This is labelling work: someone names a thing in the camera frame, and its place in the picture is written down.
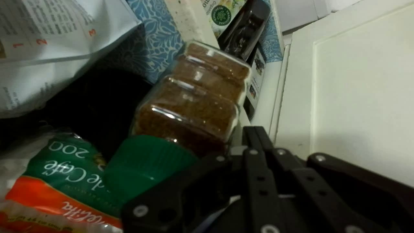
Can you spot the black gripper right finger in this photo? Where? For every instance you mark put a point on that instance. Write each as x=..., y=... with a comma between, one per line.
x=344, y=182

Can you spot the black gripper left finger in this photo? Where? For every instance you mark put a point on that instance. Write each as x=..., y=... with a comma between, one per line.
x=172, y=195

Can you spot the blue patterned shelf liner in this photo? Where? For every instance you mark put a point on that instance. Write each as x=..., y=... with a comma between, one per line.
x=271, y=41
x=155, y=39

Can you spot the green orange coffee bag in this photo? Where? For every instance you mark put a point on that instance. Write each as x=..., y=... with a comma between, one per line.
x=55, y=173

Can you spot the cream panelled cabinet door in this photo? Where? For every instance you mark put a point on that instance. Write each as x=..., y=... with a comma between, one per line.
x=357, y=86

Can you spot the brown spice jar green cap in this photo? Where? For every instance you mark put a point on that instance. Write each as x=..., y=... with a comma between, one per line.
x=189, y=108

